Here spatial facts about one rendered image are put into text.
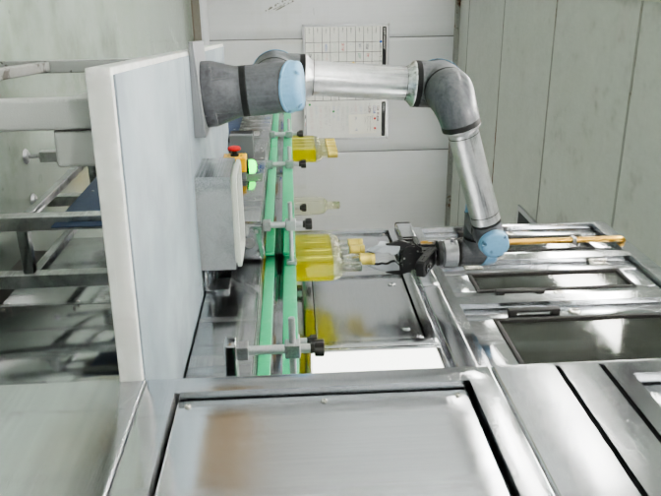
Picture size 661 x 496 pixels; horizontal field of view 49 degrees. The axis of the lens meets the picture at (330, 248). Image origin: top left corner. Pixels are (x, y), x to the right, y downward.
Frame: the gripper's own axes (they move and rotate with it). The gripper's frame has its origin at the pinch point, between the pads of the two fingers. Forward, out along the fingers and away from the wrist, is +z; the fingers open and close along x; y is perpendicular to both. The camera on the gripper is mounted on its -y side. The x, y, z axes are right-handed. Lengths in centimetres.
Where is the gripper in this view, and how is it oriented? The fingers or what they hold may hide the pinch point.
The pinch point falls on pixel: (371, 258)
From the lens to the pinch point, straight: 200.9
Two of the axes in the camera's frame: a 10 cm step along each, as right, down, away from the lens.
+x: -0.1, -9.4, -3.5
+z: -10.0, 0.3, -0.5
